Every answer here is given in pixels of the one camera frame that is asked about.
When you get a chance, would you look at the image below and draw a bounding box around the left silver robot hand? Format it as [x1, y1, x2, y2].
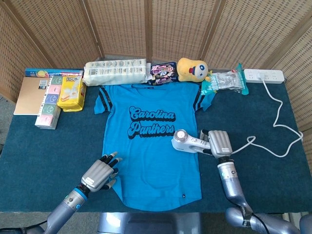
[80, 151, 123, 193]

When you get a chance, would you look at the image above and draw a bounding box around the dark blue table cloth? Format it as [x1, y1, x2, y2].
[0, 81, 308, 213]

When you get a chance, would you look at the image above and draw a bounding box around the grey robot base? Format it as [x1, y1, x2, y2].
[97, 212, 203, 234]

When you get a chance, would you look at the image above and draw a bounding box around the white tissue roll pack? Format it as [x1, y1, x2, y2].
[82, 58, 150, 87]

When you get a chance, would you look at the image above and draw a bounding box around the yellow snack bag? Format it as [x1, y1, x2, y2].
[57, 75, 87, 112]

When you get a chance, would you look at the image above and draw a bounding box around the teal wet wipes pack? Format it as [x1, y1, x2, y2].
[201, 73, 219, 96]

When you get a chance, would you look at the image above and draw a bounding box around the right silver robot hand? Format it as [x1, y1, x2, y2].
[199, 130, 233, 160]

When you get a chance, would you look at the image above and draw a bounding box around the pastel tissue box pack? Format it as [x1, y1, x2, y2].
[34, 75, 63, 130]

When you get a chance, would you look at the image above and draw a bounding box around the yellow plush toy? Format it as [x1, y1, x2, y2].
[176, 58, 212, 82]

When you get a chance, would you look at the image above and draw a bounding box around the blue box with fruit print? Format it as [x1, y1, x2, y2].
[24, 67, 84, 78]

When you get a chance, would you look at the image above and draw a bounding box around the white power cable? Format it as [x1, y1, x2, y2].
[230, 78, 304, 158]

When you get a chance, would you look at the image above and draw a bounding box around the white power strip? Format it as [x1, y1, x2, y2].
[244, 68, 285, 84]

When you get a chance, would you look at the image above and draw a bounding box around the white handheld garment steamer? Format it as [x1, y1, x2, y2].
[171, 129, 212, 155]

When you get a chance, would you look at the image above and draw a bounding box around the clear bag with teal edge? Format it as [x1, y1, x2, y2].
[212, 62, 250, 96]

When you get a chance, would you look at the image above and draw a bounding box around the dark purple printed package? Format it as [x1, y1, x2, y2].
[147, 61, 178, 86]

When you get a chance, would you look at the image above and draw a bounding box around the wicker folding screen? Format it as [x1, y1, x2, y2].
[0, 0, 312, 132]

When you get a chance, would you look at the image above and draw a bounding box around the blue Carolina Panthers shirt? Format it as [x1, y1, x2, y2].
[94, 82, 216, 212]

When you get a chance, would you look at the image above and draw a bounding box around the brown notebook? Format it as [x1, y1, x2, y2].
[13, 77, 51, 116]

